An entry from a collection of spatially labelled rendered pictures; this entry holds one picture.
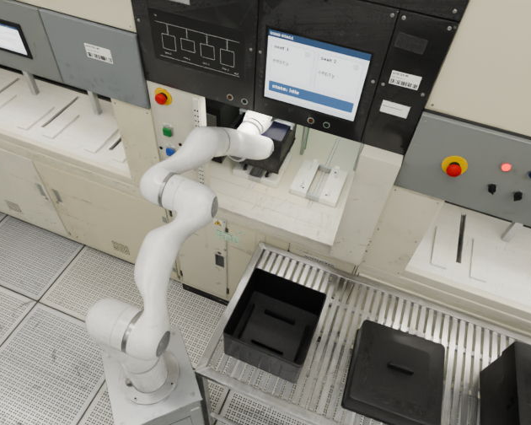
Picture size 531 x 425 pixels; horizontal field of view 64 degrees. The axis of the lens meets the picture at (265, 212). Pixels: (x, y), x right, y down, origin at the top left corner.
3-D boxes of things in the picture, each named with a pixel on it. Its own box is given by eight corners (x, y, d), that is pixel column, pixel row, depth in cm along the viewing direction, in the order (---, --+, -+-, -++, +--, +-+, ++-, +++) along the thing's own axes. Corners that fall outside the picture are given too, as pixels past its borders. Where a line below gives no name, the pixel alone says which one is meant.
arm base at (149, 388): (127, 415, 135) (115, 397, 120) (115, 360, 145) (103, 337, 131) (185, 390, 140) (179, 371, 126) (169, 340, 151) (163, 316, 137)
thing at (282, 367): (253, 289, 166) (254, 266, 153) (320, 316, 161) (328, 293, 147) (222, 352, 149) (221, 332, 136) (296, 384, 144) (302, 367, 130)
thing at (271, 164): (229, 165, 187) (228, 105, 163) (247, 138, 200) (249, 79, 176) (281, 182, 183) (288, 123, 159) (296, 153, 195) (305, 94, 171)
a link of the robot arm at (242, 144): (254, 137, 125) (278, 137, 154) (205, 123, 128) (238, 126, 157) (246, 166, 127) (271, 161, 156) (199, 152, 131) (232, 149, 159)
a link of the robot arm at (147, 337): (117, 339, 121) (167, 361, 118) (93, 347, 110) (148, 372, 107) (179, 176, 124) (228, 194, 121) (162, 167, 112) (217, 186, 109)
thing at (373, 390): (340, 407, 140) (348, 395, 130) (356, 328, 158) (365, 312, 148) (430, 440, 135) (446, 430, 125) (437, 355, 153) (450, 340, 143)
